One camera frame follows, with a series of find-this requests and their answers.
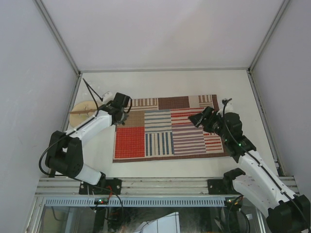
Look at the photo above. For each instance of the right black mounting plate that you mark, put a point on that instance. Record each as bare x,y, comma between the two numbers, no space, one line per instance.
216,187

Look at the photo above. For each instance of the round wooden plate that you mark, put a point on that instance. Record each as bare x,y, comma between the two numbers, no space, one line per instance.
76,119

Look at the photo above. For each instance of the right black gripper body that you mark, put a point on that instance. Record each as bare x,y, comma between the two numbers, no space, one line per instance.
215,123

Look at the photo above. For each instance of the patchwork striped placemat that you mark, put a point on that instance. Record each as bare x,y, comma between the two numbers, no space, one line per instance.
159,129

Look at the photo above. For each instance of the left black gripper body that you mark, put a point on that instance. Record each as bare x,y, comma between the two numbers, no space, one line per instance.
123,114

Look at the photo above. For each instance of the black mounting plate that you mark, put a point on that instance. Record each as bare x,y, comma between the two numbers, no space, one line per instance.
216,187
104,187

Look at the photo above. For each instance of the brown wooden knife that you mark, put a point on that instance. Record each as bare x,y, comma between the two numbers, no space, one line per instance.
83,111

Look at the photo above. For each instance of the aluminium front rail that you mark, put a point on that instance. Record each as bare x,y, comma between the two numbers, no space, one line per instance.
130,187

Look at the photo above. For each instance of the perforated blue cable tray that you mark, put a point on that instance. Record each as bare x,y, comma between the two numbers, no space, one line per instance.
138,202

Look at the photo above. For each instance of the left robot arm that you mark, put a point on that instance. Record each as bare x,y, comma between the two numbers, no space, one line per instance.
65,151

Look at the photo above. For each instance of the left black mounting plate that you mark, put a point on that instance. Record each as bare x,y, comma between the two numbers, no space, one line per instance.
104,187

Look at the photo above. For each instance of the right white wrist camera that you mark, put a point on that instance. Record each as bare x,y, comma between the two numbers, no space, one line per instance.
227,107

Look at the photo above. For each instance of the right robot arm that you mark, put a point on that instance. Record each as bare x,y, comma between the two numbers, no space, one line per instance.
284,210

